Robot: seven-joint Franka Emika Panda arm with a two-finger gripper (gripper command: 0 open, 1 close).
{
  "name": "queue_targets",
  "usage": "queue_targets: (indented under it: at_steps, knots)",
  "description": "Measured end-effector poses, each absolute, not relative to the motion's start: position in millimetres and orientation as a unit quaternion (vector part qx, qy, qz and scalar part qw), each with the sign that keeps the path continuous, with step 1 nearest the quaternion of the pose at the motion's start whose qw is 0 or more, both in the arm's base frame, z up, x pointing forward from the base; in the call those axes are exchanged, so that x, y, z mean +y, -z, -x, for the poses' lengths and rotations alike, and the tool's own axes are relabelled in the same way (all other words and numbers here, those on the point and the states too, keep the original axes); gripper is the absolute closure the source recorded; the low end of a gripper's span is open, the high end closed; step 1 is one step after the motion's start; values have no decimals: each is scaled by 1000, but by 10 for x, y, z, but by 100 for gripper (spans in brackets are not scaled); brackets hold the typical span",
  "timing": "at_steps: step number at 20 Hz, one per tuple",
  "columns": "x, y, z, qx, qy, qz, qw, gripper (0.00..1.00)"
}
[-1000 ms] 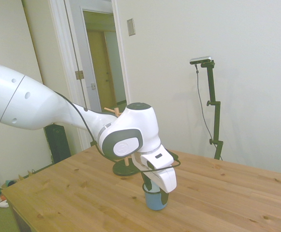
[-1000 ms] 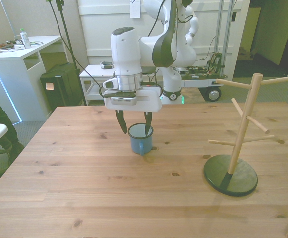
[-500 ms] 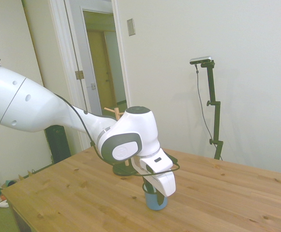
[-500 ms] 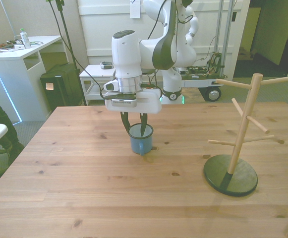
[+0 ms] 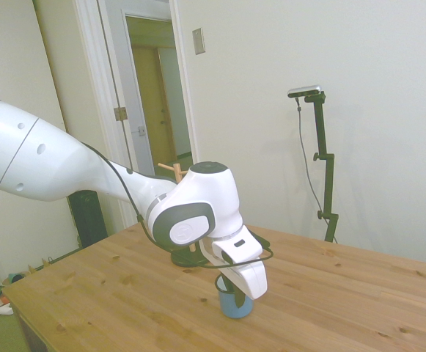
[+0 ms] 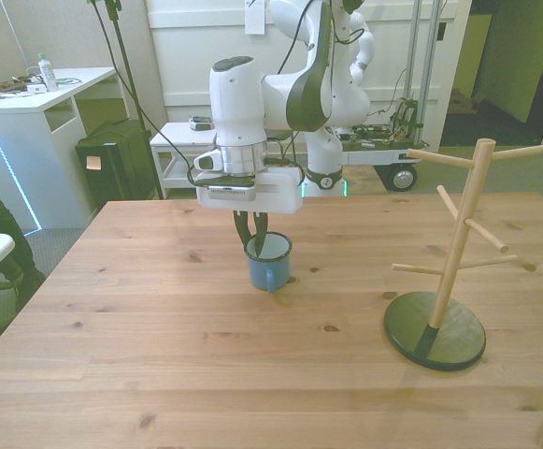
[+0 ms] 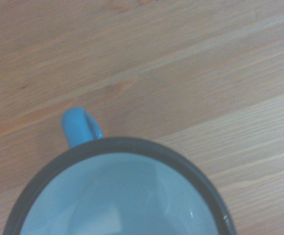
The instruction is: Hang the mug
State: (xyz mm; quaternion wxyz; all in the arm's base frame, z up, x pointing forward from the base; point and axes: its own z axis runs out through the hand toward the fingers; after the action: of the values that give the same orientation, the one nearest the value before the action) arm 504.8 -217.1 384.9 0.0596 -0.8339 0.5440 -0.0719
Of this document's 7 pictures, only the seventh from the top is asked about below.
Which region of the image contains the blue enamel mug dark rim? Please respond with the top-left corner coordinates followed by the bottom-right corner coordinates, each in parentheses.
top-left (2, 107), bottom-right (238, 235)

